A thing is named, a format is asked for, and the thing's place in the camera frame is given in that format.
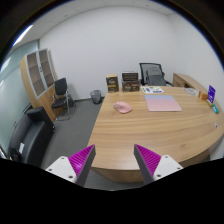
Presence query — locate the pink gradient mouse pad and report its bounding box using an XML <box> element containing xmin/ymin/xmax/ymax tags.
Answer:
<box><xmin>144</xmin><ymin>95</ymin><xmax>182</xmax><ymax>112</ymax></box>

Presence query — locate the black mesh waste bin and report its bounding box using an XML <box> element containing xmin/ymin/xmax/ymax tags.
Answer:
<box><xmin>90</xmin><ymin>90</ymin><xmax>102</xmax><ymax>104</ymax></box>

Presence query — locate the wooden side cabinet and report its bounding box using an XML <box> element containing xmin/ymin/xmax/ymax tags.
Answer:
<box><xmin>173</xmin><ymin>73</ymin><xmax>207</xmax><ymax>93</ymax></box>

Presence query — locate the black leather sofa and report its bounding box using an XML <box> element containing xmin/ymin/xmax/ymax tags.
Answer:
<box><xmin>8</xmin><ymin>106</ymin><xmax>55</xmax><ymax>167</ymax></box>

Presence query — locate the grey backpack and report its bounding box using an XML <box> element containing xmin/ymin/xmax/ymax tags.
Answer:
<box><xmin>146</xmin><ymin>67</ymin><xmax>166</xmax><ymax>86</ymax></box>

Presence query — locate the teal small packet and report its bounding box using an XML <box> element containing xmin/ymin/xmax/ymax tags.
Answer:
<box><xmin>212</xmin><ymin>104</ymin><xmax>220</xmax><ymax>114</ymax></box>

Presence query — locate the pink computer mouse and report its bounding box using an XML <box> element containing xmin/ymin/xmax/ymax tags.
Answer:
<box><xmin>114</xmin><ymin>102</ymin><xmax>132</xmax><ymax>114</ymax></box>

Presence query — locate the wooden glass-door bookcase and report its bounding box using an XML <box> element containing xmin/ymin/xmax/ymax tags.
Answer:
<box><xmin>20</xmin><ymin>49</ymin><xmax>61</xmax><ymax>121</ymax></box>

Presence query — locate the wooden office desk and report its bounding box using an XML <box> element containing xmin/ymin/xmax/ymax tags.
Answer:
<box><xmin>89</xmin><ymin>87</ymin><xmax>224</xmax><ymax>182</ymax></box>

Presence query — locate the black mesh office chair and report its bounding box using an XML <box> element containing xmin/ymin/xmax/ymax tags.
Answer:
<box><xmin>140</xmin><ymin>63</ymin><xmax>172</xmax><ymax>86</ymax></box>

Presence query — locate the round white coaster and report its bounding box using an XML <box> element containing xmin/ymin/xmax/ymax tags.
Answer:
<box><xmin>184</xmin><ymin>88</ymin><xmax>199</xmax><ymax>96</ymax></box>

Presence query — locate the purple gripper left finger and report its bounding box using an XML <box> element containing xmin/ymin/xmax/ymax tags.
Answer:
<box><xmin>46</xmin><ymin>145</ymin><xmax>96</xmax><ymax>187</ymax></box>

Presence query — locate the green white leaflet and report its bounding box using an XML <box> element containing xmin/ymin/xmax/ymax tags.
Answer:
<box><xmin>141</xmin><ymin>86</ymin><xmax>164</xmax><ymax>94</ymax></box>

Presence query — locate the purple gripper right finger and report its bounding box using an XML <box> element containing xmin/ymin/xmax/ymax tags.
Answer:
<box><xmin>134</xmin><ymin>144</ymin><xmax>182</xmax><ymax>185</ymax></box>

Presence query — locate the small dark printed box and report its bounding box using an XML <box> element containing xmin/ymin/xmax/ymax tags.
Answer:
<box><xmin>106</xmin><ymin>74</ymin><xmax>119</xmax><ymax>92</ymax></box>

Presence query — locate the black visitor chair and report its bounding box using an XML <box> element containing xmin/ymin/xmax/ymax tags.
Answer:
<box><xmin>51</xmin><ymin>78</ymin><xmax>75</xmax><ymax>118</ymax></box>

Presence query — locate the large dark printed box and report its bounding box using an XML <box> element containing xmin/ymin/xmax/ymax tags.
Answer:
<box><xmin>122</xmin><ymin>72</ymin><xmax>140</xmax><ymax>92</ymax></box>

